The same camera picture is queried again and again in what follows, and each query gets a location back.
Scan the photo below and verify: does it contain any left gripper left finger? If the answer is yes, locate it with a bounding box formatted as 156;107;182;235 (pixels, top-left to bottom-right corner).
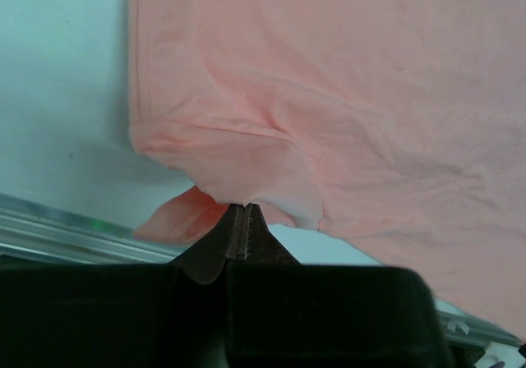
170;205;241;284

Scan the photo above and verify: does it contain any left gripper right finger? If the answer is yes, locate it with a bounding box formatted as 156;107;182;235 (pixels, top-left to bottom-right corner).
244;204;300;265

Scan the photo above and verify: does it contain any pink t-shirt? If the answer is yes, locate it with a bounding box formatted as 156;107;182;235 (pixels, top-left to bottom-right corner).
129;0;525;338

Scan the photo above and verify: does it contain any aluminium table rail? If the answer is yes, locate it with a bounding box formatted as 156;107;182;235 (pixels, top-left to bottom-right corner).
1;195;525;346

